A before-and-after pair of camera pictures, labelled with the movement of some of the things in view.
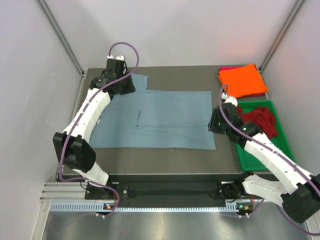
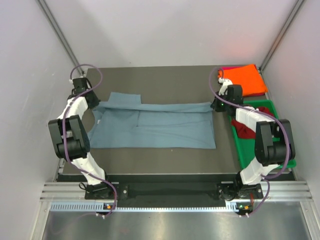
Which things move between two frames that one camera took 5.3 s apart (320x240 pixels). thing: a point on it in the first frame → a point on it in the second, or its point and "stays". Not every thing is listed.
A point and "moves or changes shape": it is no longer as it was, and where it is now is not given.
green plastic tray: x=247 y=162 stays
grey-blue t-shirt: x=156 y=119 moves or changes shape
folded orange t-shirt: x=243 y=81 stays
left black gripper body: x=125 y=86 → x=94 y=100
